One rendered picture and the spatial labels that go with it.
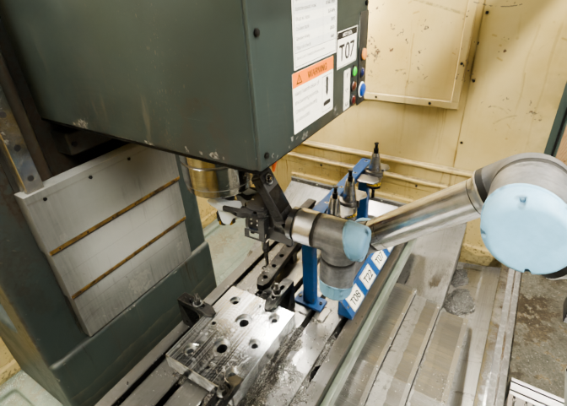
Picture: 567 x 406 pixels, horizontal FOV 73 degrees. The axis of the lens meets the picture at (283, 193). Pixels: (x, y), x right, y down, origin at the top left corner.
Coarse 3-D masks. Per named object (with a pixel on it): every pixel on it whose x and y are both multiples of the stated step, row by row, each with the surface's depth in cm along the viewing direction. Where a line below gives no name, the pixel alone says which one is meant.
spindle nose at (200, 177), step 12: (180, 156) 79; (192, 168) 77; (204, 168) 76; (216, 168) 76; (228, 168) 77; (192, 180) 79; (204, 180) 78; (216, 180) 78; (228, 180) 78; (240, 180) 80; (192, 192) 82; (204, 192) 80; (216, 192) 79; (228, 192) 80; (240, 192) 82
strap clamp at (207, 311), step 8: (184, 296) 117; (192, 296) 117; (184, 304) 116; (192, 304) 114; (200, 304) 113; (208, 304) 114; (184, 312) 118; (192, 312) 120; (200, 312) 113; (208, 312) 112; (184, 320) 121; (192, 320) 119
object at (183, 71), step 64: (0, 0) 78; (64, 0) 67; (128, 0) 59; (192, 0) 53; (256, 0) 51; (64, 64) 76; (128, 64) 66; (192, 64) 58; (256, 64) 54; (128, 128) 75; (192, 128) 65; (256, 128) 58; (320, 128) 78
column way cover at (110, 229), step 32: (96, 160) 108; (128, 160) 115; (160, 160) 125; (32, 192) 94; (64, 192) 100; (96, 192) 108; (128, 192) 117; (160, 192) 129; (32, 224) 96; (64, 224) 102; (96, 224) 110; (128, 224) 121; (160, 224) 133; (64, 256) 105; (96, 256) 114; (128, 256) 124; (160, 256) 137; (64, 288) 108; (96, 288) 117; (128, 288) 128; (96, 320) 120
